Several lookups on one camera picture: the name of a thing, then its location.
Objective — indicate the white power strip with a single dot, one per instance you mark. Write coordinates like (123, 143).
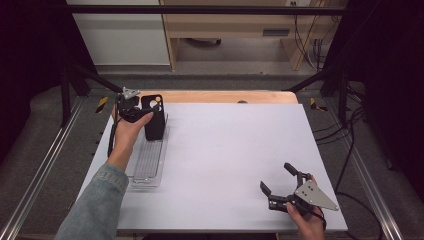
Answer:
(298, 2)

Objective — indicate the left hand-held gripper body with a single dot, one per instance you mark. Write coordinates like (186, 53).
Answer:
(128, 106)

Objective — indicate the person's right hand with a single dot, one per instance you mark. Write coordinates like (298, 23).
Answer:
(308, 226)

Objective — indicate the person's left hand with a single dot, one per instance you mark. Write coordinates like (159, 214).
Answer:
(125, 140)

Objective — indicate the white table sheet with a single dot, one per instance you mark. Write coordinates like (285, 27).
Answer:
(226, 160)

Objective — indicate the yellow black floor tape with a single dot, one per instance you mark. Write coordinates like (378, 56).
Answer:
(102, 104)
(315, 105)

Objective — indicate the black metal stand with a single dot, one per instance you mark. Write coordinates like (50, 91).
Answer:
(343, 93)
(65, 96)

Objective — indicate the black phone case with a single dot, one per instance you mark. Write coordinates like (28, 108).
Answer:
(154, 128)

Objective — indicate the wooden desk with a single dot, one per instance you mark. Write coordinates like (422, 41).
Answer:
(233, 26)

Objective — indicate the black horizontal frame bar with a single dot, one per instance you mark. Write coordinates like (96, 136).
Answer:
(200, 10)

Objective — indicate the white cabinet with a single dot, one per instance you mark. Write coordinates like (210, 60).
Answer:
(123, 40)

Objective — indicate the black curtain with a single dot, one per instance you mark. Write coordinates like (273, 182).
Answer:
(393, 83)
(30, 66)

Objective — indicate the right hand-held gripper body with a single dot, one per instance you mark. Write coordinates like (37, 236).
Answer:
(311, 195)

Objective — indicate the aluminium rail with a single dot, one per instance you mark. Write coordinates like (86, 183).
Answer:
(36, 176)
(376, 200)

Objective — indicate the clear plastic tray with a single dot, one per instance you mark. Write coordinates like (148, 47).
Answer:
(148, 163)

